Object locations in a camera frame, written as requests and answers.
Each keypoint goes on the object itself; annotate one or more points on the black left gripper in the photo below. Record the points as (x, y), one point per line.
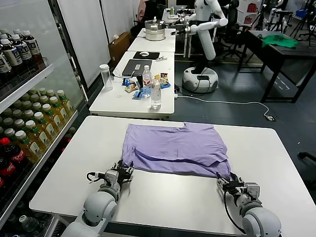
(123, 177)

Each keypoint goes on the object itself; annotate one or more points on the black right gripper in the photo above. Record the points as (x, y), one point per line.
(233, 190)

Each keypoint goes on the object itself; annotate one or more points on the purple t-shirt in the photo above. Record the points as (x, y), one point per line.
(172, 143)

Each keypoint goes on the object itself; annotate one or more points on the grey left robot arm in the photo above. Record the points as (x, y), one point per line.
(98, 205)

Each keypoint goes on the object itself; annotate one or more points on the white humanoid robot arm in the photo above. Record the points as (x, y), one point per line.
(191, 17)
(209, 25)

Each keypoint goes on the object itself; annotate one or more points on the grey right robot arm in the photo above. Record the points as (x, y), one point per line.
(261, 222)

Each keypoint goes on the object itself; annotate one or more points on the large white work table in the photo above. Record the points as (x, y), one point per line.
(259, 153)

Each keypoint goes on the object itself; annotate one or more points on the white table with snacks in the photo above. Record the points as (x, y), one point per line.
(111, 103)

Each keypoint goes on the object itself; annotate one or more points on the blue snack packet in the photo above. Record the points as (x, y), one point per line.
(165, 85)
(138, 95)
(126, 82)

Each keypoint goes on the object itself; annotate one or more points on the black floor plug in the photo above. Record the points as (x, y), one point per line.
(270, 118)

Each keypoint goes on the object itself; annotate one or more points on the clear plain water bottle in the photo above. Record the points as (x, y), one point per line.
(156, 96)

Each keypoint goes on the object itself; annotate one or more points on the yellow snack packet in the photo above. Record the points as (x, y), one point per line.
(131, 88)

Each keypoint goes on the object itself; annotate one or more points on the black office chair base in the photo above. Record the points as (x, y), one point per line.
(307, 156)

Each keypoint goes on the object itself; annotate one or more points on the yellow tea bottle white cap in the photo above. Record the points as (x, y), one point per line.
(51, 122)
(50, 93)
(9, 131)
(29, 150)
(27, 105)
(42, 91)
(37, 106)
(37, 140)
(45, 132)
(44, 99)
(18, 122)
(16, 113)
(34, 98)
(28, 113)
(64, 105)
(8, 121)
(58, 113)

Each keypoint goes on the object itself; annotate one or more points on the small black stand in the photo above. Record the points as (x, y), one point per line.
(139, 81)

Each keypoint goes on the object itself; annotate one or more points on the clear tumbler white lid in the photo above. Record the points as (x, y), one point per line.
(106, 79)

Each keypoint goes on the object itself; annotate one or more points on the red label water bottle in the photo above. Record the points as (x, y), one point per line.
(146, 79)

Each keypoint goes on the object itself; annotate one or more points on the black laptop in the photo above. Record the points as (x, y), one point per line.
(128, 69)

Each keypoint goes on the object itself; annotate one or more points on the cola bottle red cap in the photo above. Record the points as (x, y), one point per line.
(14, 154)
(7, 170)

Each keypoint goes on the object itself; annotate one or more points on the clear water bottle pale cap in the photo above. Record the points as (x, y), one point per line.
(26, 223)

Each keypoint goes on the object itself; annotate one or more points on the white computer mouse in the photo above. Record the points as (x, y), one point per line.
(143, 54)

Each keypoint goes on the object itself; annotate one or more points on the small metal key clip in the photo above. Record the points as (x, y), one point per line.
(161, 58)

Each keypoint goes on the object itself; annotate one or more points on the black mouse pad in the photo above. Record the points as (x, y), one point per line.
(152, 55)

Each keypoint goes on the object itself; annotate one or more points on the brown cardboard box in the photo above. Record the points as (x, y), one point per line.
(119, 49)

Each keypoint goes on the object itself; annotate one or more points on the white table with steamer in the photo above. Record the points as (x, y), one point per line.
(153, 45)

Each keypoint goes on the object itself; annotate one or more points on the white metal shelf rack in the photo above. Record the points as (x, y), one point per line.
(26, 82)

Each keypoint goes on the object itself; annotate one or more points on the white humanoid robot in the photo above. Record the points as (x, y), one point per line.
(207, 44)

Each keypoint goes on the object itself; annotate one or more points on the black table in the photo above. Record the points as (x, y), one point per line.
(284, 53)

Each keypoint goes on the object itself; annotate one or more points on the silver steamer pot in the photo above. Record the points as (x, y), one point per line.
(155, 30)

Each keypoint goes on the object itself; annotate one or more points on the black framed glass door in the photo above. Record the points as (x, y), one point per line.
(65, 37)

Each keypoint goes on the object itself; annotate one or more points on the green cloth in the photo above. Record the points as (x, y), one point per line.
(279, 42)

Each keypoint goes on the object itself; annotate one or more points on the dark tea bottle white cap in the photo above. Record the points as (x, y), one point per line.
(16, 31)
(23, 53)
(4, 31)
(11, 56)
(3, 65)
(32, 49)

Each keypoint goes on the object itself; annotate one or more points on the pink jacket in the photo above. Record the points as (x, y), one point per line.
(142, 11)

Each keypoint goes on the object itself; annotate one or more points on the black office chair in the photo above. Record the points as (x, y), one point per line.
(233, 14)

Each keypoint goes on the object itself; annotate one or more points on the white cartons red print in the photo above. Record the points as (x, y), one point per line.
(249, 10)

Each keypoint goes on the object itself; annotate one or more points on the blue plastic bin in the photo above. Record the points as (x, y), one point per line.
(301, 14)

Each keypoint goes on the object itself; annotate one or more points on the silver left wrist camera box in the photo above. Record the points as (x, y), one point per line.
(111, 176)

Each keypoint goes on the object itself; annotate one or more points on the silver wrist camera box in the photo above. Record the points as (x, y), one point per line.
(111, 176)
(251, 191)

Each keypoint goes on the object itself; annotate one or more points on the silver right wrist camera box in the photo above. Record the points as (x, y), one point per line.
(251, 191)

